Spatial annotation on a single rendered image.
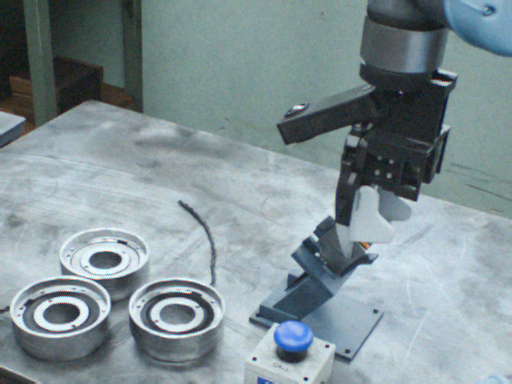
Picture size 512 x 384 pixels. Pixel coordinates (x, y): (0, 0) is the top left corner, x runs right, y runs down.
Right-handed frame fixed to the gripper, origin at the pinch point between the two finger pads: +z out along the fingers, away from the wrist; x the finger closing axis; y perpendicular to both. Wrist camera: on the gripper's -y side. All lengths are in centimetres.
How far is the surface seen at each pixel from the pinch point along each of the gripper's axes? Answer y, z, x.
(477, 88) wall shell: -20, 38, 149
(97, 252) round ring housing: -28.9, 9.2, -7.0
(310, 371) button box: 2.6, 7.7, -13.3
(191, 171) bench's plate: -33.4, 11.9, 21.0
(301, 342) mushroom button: 1.1, 4.9, -12.9
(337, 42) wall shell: -62, 34, 147
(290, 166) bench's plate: -21.8, 11.9, 31.4
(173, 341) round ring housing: -11.8, 8.6, -16.1
